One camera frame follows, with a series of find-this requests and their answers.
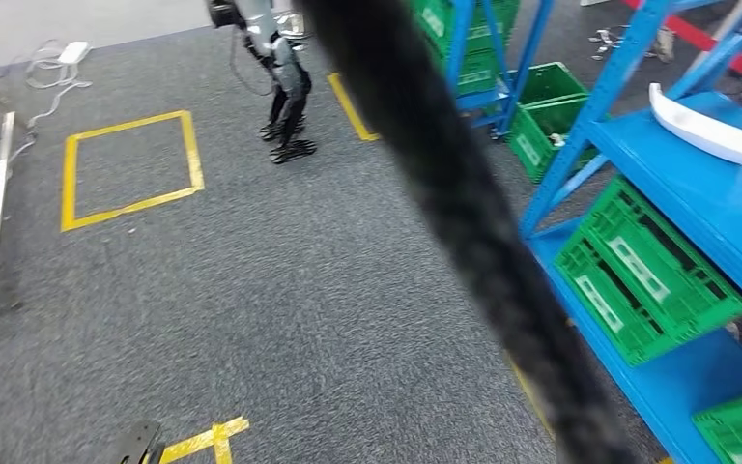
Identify blue metal shelf rack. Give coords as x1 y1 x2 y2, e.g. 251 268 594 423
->
518 0 742 464
409 0 557 139

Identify white plastic car trim part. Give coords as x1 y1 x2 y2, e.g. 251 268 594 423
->
649 83 742 168

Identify grey humanoid robot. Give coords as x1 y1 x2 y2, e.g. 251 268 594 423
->
207 0 318 166

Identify yellow floor tape square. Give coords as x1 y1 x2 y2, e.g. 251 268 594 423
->
508 355 557 440

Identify chrome chair base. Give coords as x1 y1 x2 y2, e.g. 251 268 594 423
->
588 26 635 62

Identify white power adapter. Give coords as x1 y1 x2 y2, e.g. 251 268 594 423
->
57 41 91 66

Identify person's shoe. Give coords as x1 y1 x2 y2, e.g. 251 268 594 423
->
652 25 676 64

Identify red barrier belt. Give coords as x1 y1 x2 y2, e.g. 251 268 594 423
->
623 0 742 94

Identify black braided cable sleeve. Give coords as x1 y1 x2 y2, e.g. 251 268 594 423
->
294 0 642 464

